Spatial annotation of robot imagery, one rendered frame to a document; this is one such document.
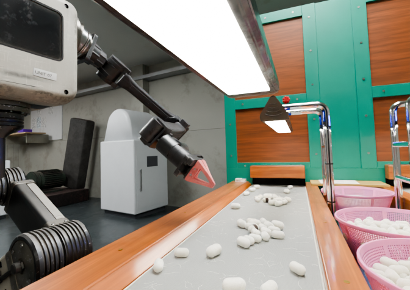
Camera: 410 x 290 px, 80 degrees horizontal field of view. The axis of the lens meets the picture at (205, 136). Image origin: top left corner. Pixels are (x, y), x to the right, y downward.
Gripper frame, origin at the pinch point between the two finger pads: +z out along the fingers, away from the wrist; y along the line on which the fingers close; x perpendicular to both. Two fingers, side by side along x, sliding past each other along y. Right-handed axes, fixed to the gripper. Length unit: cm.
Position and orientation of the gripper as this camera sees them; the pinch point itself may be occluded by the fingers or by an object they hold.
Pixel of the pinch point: (211, 184)
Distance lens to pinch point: 67.7
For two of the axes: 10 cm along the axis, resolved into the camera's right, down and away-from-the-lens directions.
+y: 3.8, 0.7, 9.2
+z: 7.4, 5.8, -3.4
